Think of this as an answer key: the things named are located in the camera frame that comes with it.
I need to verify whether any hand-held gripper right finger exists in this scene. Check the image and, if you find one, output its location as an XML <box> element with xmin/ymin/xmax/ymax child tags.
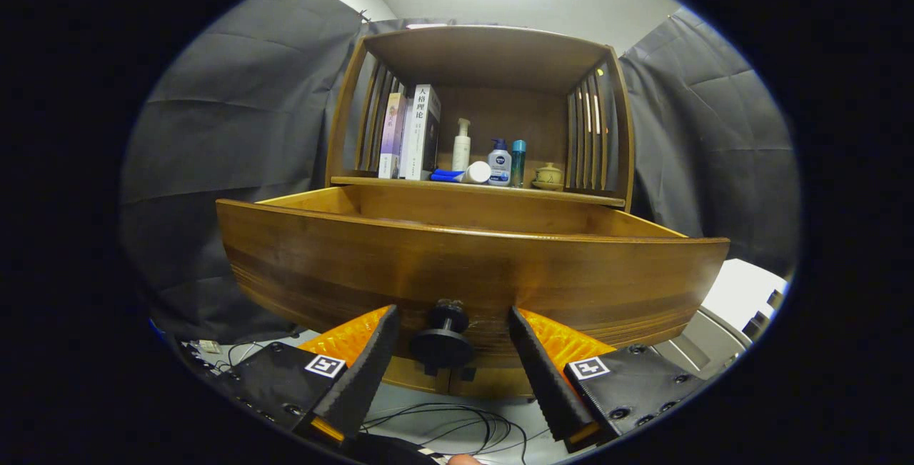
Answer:
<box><xmin>508</xmin><ymin>306</ymin><xmax>715</xmax><ymax>453</ymax></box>

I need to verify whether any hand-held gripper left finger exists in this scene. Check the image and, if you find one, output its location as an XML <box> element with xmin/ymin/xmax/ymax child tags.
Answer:
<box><xmin>207</xmin><ymin>304</ymin><xmax>401</xmax><ymax>451</ymax></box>

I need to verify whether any wooden drawer with black knob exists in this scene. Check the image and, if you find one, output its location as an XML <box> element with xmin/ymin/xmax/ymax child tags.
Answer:
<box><xmin>216</xmin><ymin>185</ymin><xmax>730</xmax><ymax>378</ymax></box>

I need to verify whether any white squeeze tube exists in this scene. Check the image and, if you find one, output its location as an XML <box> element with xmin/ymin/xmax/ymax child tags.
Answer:
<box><xmin>446</xmin><ymin>161</ymin><xmax>492</xmax><ymax>185</ymax></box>

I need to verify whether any wooden cabinet door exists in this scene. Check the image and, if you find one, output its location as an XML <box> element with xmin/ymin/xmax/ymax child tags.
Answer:
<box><xmin>382</xmin><ymin>356</ymin><xmax>451</xmax><ymax>394</ymax></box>
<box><xmin>450</xmin><ymin>365</ymin><xmax>535</xmax><ymax>400</ymax></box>

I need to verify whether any wooden countertop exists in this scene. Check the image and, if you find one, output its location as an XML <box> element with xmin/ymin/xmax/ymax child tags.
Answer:
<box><xmin>330</xmin><ymin>169</ymin><xmax>627</xmax><ymax>209</ymax></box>

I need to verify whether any brown wooden cabinet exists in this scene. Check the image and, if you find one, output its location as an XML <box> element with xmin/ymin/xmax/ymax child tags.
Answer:
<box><xmin>325</xmin><ymin>24</ymin><xmax>636</xmax><ymax>400</ymax></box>

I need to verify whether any grey ribbed object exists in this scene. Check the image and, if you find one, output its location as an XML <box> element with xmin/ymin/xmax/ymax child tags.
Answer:
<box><xmin>653</xmin><ymin>306</ymin><xmax>750</xmax><ymax>380</ymax></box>

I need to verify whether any beige lidded teacup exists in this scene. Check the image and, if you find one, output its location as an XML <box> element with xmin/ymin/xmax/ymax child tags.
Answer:
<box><xmin>531</xmin><ymin>163</ymin><xmax>564</xmax><ymax>191</ymax></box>

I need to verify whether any white flat panel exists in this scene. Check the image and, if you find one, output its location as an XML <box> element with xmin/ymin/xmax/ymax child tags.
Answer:
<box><xmin>703</xmin><ymin>259</ymin><xmax>790</xmax><ymax>330</ymax></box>

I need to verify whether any white bottle with blue cap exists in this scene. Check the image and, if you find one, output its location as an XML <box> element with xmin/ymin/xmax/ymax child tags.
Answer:
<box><xmin>488</xmin><ymin>139</ymin><xmax>512</xmax><ymax>187</ymax></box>

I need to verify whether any white pump bottle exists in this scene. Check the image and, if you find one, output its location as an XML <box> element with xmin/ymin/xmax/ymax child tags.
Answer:
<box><xmin>452</xmin><ymin>118</ymin><xmax>472</xmax><ymax>172</ymax></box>

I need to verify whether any purple book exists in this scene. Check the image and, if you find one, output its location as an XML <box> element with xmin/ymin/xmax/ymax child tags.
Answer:
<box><xmin>378</xmin><ymin>92</ymin><xmax>406</xmax><ymax>179</ymax></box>

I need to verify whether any black backdrop cloth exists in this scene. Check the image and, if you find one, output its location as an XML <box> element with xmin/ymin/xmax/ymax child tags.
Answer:
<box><xmin>120</xmin><ymin>0</ymin><xmax>800</xmax><ymax>343</ymax></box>

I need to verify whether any white book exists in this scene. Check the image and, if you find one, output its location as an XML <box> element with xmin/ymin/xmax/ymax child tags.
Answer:
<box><xmin>398</xmin><ymin>84</ymin><xmax>442</xmax><ymax>181</ymax></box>

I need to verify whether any black floor cable bundle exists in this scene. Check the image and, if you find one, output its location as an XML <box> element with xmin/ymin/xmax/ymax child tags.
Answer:
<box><xmin>361</xmin><ymin>402</ymin><xmax>551</xmax><ymax>455</ymax></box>

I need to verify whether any thin black looped cable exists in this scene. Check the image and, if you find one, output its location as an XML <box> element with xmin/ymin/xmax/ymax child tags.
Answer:
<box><xmin>214</xmin><ymin>342</ymin><xmax>266</xmax><ymax>374</ymax></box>

